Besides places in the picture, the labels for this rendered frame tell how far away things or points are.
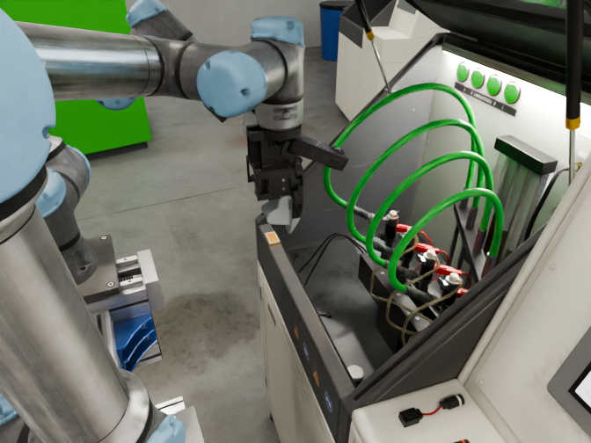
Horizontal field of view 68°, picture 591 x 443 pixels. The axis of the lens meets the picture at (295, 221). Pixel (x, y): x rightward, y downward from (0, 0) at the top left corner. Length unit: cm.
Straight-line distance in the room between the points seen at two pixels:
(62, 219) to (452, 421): 84
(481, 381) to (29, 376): 71
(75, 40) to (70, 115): 355
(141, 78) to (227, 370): 172
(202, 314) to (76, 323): 204
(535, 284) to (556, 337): 8
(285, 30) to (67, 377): 48
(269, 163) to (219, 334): 166
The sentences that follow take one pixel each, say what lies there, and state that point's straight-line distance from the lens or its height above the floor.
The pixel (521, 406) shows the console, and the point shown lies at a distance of 85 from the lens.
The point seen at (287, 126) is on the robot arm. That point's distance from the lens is 68.
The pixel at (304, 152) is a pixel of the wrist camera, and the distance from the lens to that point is 73.
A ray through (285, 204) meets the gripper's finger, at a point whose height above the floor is 129.
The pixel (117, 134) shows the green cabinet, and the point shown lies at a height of 20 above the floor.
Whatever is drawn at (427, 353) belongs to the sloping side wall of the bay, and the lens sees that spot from 84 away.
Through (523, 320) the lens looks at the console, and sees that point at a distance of 81.
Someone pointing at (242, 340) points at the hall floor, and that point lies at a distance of 226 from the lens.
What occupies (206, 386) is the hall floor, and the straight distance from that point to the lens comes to 212.
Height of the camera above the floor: 169
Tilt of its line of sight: 34 degrees down
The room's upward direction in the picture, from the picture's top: straight up
